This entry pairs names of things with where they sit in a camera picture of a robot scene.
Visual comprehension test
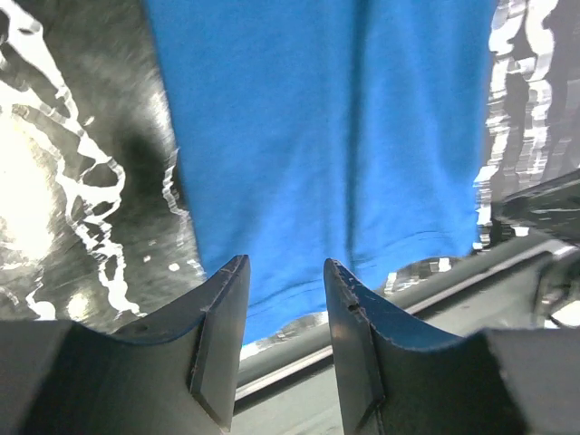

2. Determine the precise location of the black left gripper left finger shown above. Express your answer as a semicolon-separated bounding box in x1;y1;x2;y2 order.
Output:
1;256;250;434

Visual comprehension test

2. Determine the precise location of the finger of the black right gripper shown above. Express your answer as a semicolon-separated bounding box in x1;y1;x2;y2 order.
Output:
492;169;579;240

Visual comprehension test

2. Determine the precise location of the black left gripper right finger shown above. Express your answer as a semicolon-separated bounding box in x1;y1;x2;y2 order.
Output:
324;259;579;434

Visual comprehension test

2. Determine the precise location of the blue printed t shirt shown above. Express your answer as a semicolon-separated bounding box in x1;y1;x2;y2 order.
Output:
146;1;496;343

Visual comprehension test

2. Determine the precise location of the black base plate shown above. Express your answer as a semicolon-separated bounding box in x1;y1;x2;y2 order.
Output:
233;234;579;434

